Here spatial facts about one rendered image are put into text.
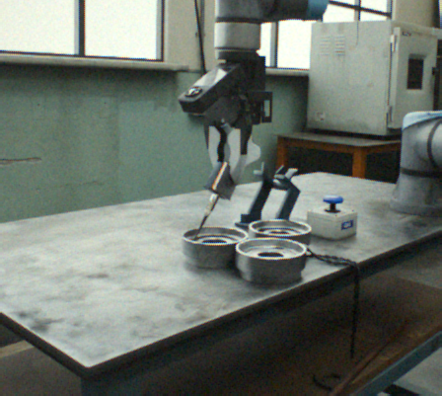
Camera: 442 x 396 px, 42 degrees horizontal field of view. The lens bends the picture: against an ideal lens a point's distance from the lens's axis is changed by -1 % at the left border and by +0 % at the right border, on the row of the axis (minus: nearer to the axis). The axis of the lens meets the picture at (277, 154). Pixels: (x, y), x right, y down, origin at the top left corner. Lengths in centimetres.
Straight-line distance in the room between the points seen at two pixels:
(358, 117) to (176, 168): 105
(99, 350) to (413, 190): 86
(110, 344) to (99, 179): 203
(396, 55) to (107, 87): 149
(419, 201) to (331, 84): 209
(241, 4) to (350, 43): 240
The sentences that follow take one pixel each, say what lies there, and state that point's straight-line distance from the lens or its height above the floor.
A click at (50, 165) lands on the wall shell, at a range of 255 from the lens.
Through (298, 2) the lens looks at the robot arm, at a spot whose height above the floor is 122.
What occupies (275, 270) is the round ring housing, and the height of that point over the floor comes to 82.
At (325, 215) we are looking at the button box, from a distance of 108.
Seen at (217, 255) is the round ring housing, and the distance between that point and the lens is 89.
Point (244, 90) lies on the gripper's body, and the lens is 94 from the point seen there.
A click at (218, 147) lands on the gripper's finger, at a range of 95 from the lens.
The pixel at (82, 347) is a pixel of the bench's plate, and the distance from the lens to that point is 68.
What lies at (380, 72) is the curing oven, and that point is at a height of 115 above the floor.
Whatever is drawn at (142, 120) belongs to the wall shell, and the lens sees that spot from 277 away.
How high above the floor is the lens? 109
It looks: 7 degrees down
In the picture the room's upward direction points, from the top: 2 degrees clockwise
